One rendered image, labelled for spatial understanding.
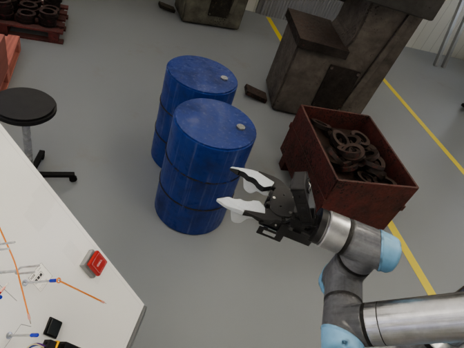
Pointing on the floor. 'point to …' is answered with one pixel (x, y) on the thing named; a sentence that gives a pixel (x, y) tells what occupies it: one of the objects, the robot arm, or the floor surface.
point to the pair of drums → (198, 143)
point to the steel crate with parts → (347, 165)
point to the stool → (41, 112)
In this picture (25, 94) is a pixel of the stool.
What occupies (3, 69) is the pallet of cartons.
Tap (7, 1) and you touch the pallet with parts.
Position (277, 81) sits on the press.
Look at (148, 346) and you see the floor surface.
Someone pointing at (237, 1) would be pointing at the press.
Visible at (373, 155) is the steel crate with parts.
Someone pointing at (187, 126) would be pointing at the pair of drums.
